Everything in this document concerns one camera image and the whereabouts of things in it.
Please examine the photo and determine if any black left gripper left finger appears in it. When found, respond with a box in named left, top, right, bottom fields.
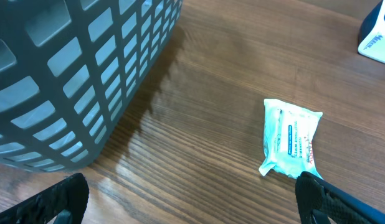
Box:
left=0, top=173, right=89, bottom=224

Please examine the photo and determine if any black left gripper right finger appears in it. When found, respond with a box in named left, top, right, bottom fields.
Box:
left=295, top=171, right=385, bottom=224

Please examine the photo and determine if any teal white tissue pack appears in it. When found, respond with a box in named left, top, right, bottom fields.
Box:
left=259, top=99, right=323, bottom=179

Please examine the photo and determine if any white barcode scanner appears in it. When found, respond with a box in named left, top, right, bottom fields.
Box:
left=358, top=0, right=385, bottom=63

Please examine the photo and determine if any grey plastic mesh basket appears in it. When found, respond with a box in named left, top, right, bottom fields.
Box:
left=0, top=0, right=183, bottom=172

